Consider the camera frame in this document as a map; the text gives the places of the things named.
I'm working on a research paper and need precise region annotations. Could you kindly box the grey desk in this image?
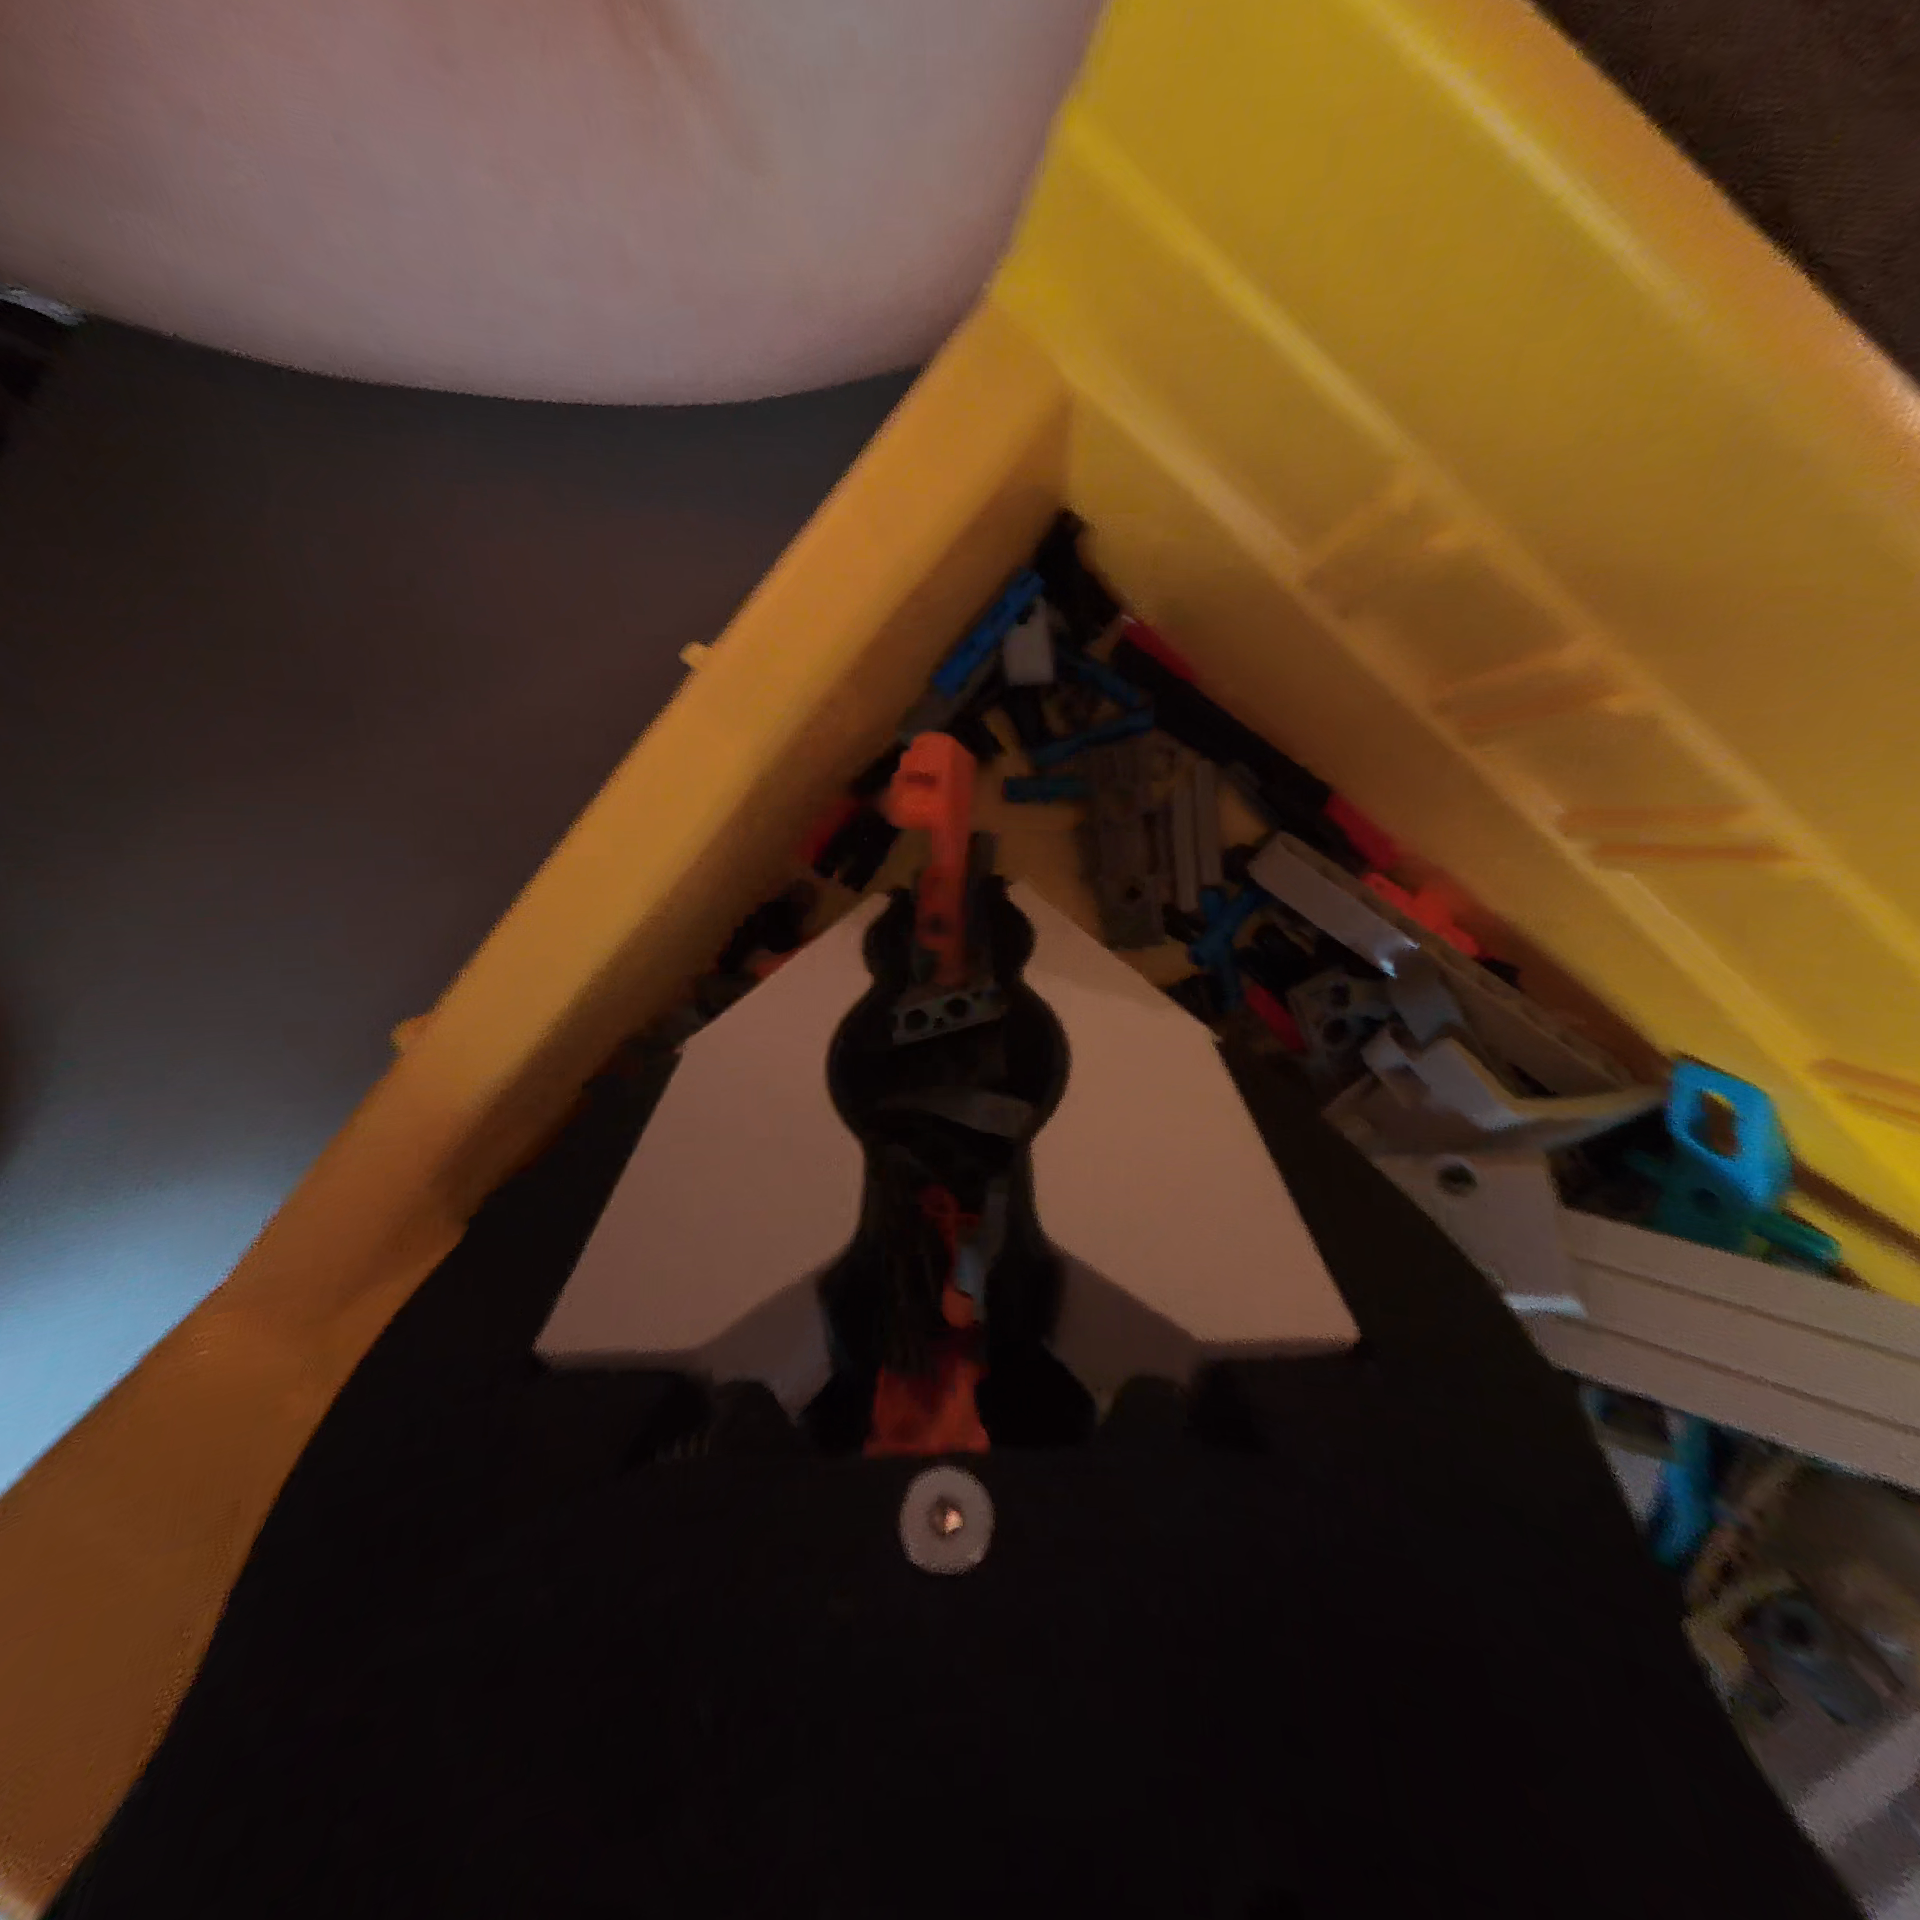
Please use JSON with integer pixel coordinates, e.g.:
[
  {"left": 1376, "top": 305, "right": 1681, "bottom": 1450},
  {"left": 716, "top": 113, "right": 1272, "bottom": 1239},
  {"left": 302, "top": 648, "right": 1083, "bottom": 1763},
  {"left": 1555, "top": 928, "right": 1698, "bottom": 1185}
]
[{"left": 0, "top": 301, "right": 932, "bottom": 1502}]

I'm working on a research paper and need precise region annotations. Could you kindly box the orange brick piece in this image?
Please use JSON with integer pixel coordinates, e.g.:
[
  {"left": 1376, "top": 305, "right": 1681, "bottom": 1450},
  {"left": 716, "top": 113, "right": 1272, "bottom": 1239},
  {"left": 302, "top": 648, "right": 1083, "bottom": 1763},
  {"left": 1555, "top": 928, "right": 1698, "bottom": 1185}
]
[{"left": 878, "top": 729, "right": 1000, "bottom": 1456}]

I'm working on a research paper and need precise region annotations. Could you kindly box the person's left forearm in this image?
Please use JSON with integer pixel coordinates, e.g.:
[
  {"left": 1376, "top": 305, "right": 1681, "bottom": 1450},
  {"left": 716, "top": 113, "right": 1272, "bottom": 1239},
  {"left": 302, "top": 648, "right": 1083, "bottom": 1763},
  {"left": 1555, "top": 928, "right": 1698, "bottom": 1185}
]
[{"left": 0, "top": 0, "right": 1113, "bottom": 410}]

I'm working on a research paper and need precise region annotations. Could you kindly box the yellow plastic bin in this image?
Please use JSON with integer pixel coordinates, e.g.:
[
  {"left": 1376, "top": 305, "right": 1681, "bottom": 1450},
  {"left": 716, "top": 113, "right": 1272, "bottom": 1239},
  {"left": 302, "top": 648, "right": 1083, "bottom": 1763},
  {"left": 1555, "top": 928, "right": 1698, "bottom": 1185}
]
[{"left": 0, "top": 0, "right": 1920, "bottom": 1913}]

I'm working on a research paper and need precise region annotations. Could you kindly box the pile of toy brick pieces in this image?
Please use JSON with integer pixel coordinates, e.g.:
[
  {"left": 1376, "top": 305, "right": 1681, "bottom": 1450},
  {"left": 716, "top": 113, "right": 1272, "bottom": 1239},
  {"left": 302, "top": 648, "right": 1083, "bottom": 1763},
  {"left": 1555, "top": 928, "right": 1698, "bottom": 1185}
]
[{"left": 660, "top": 510, "right": 1920, "bottom": 1863}]

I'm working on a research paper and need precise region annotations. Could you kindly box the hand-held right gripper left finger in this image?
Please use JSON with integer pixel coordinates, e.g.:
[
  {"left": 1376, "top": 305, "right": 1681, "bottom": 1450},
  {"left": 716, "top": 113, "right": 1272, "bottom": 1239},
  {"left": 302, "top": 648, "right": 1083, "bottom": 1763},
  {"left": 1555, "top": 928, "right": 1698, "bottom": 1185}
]
[{"left": 534, "top": 888, "right": 963, "bottom": 1423}]

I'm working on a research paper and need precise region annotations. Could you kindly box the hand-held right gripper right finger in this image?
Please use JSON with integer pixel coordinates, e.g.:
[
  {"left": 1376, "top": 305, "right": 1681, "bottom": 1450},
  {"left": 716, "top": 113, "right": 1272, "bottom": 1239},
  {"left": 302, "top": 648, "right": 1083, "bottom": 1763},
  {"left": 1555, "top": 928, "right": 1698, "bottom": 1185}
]
[{"left": 961, "top": 880, "right": 1360, "bottom": 1425}]

